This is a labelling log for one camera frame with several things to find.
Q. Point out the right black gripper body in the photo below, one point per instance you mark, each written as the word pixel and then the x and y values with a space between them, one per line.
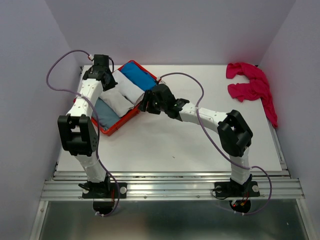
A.
pixel 153 106

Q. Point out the white rolled t-shirt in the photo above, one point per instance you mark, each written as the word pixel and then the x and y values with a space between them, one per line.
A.
pixel 127 88

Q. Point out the cream and green t-shirt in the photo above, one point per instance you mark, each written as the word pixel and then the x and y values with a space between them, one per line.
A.
pixel 117 102

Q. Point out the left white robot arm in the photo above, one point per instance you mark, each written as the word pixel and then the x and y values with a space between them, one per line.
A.
pixel 77 132

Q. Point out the red plastic tray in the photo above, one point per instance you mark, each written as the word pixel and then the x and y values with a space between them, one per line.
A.
pixel 126 117

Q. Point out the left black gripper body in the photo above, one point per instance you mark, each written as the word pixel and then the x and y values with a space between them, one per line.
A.
pixel 112 83

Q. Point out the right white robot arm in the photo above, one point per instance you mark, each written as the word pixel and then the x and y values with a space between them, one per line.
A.
pixel 234 133

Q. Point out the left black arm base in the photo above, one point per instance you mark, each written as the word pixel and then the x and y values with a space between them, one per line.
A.
pixel 103 190

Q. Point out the magenta crumpled t-shirt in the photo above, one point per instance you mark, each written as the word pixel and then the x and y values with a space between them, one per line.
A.
pixel 257 87

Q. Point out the blue rolled t-shirt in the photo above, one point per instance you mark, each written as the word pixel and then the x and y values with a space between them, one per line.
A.
pixel 137 76

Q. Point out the grey rolled t-shirt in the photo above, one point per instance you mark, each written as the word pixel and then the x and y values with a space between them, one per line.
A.
pixel 107 116

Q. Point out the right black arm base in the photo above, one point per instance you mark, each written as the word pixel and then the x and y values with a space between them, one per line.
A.
pixel 231 189

